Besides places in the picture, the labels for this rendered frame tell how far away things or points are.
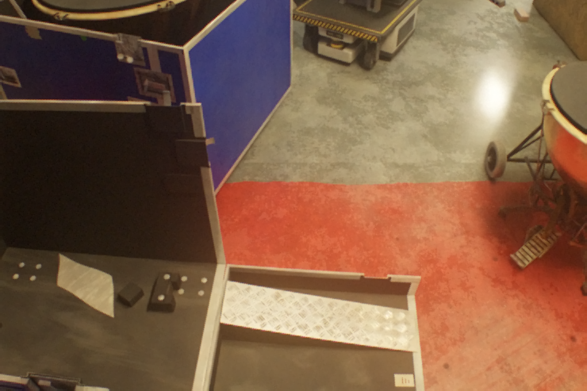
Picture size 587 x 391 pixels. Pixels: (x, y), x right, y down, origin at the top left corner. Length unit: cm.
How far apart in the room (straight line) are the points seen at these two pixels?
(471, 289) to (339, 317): 63
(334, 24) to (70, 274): 223
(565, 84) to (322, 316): 132
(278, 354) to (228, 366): 19
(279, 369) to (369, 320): 41
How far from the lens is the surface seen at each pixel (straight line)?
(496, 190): 275
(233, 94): 224
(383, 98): 323
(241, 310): 193
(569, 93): 210
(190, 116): 152
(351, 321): 201
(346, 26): 334
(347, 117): 303
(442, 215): 253
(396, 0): 366
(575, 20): 435
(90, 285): 211
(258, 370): 196
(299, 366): 196
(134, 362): 188
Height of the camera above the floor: 181
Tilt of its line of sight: 43 degrees down
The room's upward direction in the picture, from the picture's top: straight up
